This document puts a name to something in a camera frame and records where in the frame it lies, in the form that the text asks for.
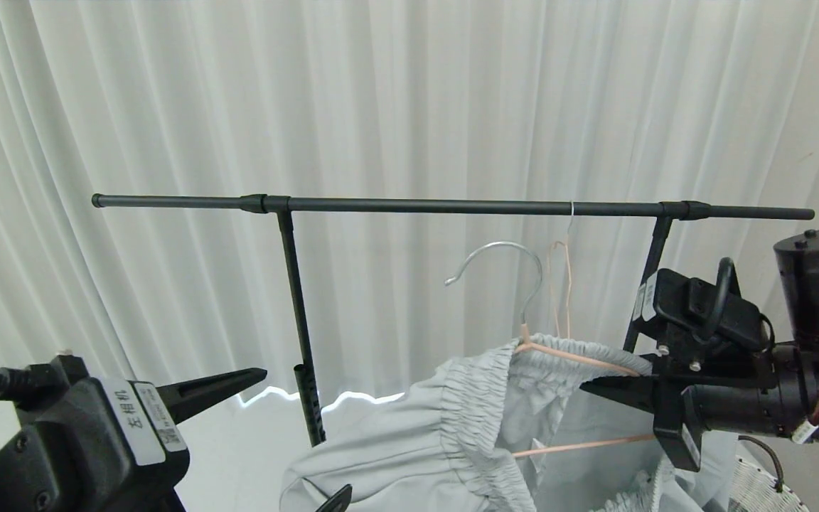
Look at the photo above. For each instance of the pink clothes hanger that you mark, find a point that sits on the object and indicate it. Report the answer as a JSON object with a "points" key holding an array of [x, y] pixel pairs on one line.
{"points": [[524, 331], [571, 208]]}

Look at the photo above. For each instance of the white laundry basket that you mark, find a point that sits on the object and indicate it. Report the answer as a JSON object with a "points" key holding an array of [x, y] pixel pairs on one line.
{"points": [[754, 491]]}

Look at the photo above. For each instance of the black clothes rack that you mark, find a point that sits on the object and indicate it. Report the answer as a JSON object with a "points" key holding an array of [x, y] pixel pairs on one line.
{"points": [[452, 207]]}

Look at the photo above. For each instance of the pale grey shorts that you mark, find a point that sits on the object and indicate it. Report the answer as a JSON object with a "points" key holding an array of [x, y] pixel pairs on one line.
{"points": [[409, 441]]}

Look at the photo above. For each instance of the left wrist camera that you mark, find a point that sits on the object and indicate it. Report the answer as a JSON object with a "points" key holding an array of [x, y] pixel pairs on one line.
{"points": [[82, 448]]}

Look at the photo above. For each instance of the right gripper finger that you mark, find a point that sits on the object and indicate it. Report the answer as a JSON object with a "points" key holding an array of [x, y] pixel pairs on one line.
{"points": [[630, 392]]}

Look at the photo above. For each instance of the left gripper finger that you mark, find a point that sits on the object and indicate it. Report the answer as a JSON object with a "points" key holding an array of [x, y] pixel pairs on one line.
{"points": [[337, 501], [210, 391]]}

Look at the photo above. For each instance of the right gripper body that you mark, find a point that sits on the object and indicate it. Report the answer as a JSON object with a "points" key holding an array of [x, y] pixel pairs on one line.
{"points": [[729, 409]]}

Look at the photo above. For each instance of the white curtain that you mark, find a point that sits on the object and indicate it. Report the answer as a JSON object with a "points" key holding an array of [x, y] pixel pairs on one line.
{"points": [[381, 107]]}

